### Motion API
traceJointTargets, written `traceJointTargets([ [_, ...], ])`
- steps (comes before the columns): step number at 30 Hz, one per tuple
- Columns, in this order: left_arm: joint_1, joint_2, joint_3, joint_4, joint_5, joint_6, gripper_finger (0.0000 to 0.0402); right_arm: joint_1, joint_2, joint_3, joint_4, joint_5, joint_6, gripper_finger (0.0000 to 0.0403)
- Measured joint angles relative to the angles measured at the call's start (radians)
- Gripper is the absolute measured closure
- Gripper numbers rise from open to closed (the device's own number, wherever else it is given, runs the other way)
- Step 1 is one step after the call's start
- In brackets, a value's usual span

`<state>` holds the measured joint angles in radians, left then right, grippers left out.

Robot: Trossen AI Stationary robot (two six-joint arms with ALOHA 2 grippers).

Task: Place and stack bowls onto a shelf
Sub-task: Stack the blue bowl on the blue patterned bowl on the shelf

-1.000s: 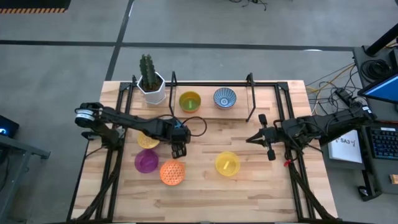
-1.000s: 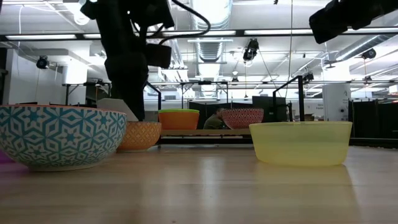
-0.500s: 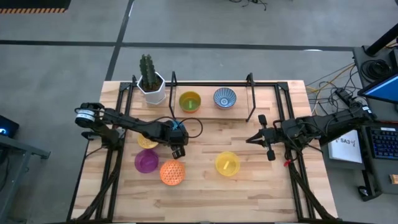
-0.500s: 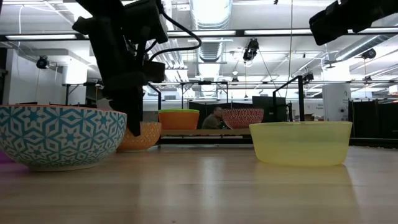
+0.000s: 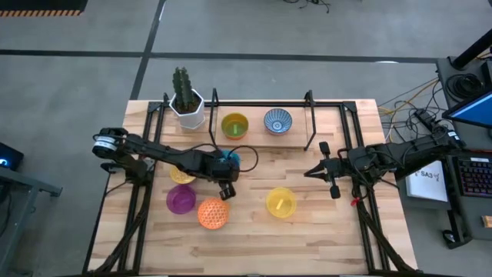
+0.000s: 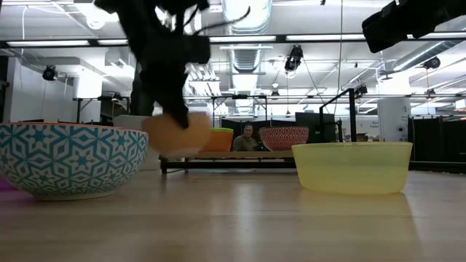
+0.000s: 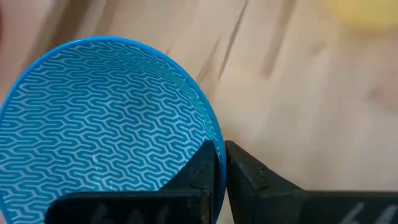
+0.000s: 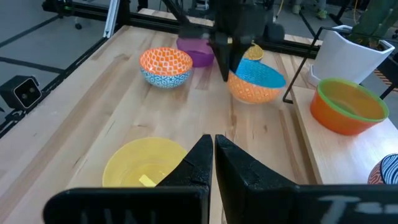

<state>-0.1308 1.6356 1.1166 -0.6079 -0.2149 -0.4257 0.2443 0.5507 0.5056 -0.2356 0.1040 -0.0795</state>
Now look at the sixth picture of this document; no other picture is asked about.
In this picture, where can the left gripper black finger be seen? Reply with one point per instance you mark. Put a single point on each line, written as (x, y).
(180, 111)

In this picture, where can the blue and orange bowl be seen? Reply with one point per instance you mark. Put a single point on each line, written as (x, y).
(164, 140)

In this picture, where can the green plastic bowl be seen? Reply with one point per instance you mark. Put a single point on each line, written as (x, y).
(222, 129)

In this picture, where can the red-orange plastic bowl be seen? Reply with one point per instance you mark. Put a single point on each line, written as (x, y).
(218, 142)

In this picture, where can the blue-white and red patterned bowl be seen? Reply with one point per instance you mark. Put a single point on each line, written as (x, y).
(284, 138)

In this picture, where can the orange and teal patterned bowl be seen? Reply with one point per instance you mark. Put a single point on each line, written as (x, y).
(73, 160)

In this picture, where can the yellow translucent plastic bowl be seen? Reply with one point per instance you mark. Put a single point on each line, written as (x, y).
(351, 167)

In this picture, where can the purple plastic bowl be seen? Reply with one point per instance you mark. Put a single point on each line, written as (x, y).
(4, 183)

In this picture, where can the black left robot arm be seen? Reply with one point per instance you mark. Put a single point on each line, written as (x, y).
(120, 14)

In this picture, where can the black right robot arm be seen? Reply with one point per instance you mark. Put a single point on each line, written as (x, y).
(451, 9)

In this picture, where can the black hanging ceiling reel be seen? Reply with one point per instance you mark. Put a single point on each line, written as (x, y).
(294, 58)
(432, 63)
(50, 73)

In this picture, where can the person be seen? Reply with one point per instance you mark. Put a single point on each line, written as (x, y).
(245, 143)

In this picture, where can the background work table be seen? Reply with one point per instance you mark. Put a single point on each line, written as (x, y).
(98, 99)

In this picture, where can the white pillar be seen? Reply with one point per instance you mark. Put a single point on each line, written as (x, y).
(394, 120)

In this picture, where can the black partition screen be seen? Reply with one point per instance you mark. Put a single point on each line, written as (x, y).
(437, 138)

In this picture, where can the black box monitor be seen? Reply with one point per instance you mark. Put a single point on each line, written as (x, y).
(309, 127)

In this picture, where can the silver ventilation duct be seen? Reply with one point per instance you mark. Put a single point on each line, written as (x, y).
(247, 14)

